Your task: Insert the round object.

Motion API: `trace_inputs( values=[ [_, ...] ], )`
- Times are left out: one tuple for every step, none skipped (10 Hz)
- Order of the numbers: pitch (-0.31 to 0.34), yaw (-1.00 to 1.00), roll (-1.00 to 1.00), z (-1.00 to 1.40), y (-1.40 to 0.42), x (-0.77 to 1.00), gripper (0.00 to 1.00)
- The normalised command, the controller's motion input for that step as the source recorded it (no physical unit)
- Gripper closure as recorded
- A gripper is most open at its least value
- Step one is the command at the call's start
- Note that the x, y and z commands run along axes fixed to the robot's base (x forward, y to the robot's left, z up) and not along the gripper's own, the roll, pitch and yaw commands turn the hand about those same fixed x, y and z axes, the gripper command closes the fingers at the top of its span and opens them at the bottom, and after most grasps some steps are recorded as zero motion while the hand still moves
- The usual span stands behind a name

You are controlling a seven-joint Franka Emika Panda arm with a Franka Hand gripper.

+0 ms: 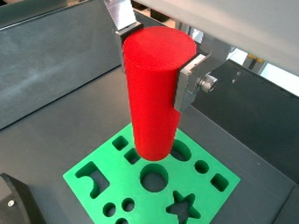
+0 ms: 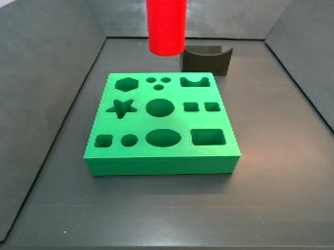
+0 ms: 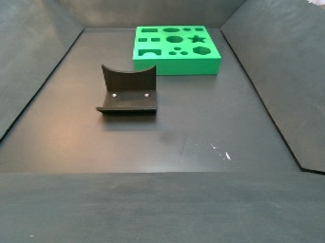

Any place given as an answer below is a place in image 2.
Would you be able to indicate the red round cylinder peg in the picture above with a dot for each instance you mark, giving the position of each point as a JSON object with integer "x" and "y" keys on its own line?
{"x": 165, "y": 25}

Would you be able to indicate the green shape sorter block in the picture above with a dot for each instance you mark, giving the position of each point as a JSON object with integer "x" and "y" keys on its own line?
{"x": 160, "y": 125}

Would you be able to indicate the black curved cradle block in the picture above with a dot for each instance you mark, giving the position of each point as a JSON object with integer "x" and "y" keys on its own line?
{"x": 205, "y": 59}

